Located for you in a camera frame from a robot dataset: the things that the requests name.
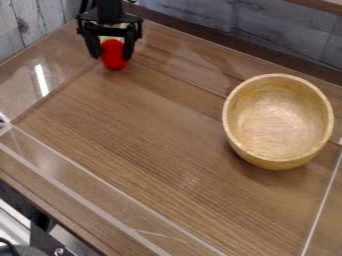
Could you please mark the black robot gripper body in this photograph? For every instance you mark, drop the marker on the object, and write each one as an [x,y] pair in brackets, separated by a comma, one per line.
[102,18]

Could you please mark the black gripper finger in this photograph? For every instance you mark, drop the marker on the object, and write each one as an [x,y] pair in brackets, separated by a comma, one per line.
[129,46]
[93,43]

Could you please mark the red felt strawberry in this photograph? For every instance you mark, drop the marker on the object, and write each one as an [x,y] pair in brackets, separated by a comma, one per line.
[111,55]

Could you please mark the light wooden bowl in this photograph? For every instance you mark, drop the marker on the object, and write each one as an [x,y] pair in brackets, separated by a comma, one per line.
[278,121]

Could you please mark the clear acrylic tray wall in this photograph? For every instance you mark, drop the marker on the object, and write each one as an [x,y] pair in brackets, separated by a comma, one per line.
[119,153]

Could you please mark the black metal table bracket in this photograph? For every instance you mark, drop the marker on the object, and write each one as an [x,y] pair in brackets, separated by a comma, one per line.
[46,243]

